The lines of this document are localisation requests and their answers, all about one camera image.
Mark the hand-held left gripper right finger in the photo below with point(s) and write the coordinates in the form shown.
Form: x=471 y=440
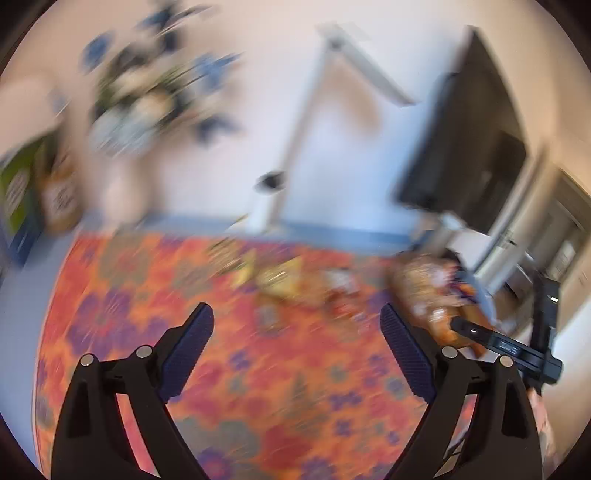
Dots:
x=408 y=355

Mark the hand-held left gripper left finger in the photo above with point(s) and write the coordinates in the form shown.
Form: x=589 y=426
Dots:
x=187 y=355

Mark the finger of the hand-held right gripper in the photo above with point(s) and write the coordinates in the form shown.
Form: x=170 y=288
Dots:
x=547 y=314
x=489 y=341

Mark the brown ribbed glass bowl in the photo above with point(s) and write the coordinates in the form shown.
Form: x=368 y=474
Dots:
x=443 y=323

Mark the pile of mixed snacks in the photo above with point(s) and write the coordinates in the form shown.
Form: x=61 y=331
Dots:
x=429 y=281

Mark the red white striped packet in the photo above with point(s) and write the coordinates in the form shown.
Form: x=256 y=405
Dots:
x=344 y=288

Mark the small yellow snack packet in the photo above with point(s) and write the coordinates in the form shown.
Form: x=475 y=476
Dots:
x=244 y=270
x=279 y=277

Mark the person's right forearm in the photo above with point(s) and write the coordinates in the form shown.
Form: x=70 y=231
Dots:
x=545 y=424

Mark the white door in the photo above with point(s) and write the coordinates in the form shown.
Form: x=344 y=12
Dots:
x=517 y=230

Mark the floral orange tablecloth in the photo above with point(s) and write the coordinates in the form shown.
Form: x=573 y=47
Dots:
x=277 y=406

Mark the white lamp pole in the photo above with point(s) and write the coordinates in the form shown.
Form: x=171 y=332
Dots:
x=295 y=138

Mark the black wall television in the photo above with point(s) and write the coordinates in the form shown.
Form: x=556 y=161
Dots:
x=471 y=138

